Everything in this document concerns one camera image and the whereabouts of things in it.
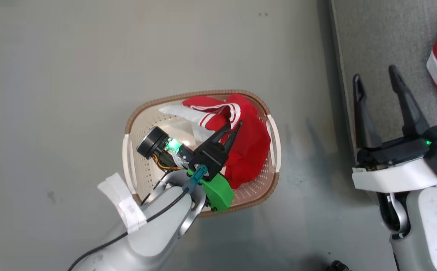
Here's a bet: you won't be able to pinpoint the pink laundry basket brown rim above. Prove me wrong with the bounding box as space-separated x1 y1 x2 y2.
122 89 281 218

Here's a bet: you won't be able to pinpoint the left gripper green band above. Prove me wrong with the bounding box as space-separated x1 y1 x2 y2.
188 120 243 212

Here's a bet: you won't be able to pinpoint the grey fabric sofa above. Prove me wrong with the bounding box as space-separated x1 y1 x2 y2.
329 0 437 211

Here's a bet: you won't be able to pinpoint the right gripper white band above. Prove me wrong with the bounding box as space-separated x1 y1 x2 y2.
351 65 437 193

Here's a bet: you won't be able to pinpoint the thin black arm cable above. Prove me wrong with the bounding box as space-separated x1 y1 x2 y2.
67 171 191 271

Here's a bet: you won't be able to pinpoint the red garment thin white stripes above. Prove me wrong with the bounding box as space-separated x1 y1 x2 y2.
159 94 271 190

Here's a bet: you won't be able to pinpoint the white tape label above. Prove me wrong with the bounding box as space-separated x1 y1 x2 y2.
97 173 148 234

